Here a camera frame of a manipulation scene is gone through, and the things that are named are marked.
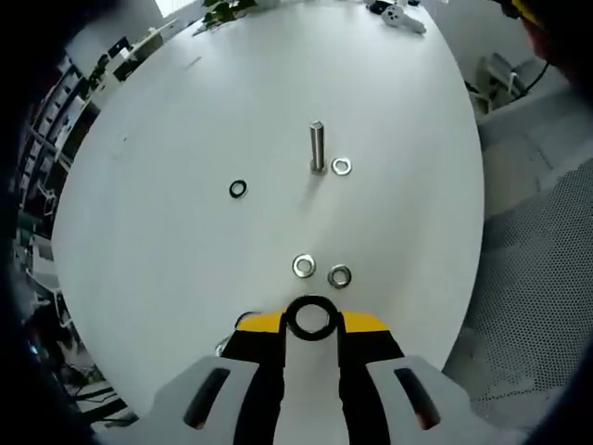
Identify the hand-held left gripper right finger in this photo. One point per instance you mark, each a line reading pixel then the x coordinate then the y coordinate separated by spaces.
pixel 370 352

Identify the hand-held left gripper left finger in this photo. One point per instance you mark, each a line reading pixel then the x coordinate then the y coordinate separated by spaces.
pixel 259 352

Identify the black washer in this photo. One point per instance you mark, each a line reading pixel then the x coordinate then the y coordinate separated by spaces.
pixel 311 300
pixel 231 189

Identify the silver washer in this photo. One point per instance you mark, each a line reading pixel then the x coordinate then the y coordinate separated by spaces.
pixel 295 265
pixel 334 166
pixel 330 276

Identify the large steel threaded stud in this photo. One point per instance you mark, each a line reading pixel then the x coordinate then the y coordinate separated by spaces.
pixel 317 148

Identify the light grey chair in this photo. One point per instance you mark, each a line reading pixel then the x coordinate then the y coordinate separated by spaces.
pixel 498 81

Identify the white game controller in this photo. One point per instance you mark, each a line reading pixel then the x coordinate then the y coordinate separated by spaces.
pixel 403 17

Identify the black and white controller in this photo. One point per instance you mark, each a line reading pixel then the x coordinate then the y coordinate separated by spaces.
pixel 376 6

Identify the grey mesh office chair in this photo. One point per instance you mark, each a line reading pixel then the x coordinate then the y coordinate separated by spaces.
pixel 546 278

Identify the potted green plant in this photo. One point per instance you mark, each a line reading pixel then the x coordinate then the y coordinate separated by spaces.
pixel 222 7

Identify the shelf with white storage bins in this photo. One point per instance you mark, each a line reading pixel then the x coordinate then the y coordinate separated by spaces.
pixel 51 125

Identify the small desk plant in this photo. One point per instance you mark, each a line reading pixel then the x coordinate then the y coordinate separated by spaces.
pixel 99 69

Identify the long white desk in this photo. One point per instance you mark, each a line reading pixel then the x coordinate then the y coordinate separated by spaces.
pixel 139 44

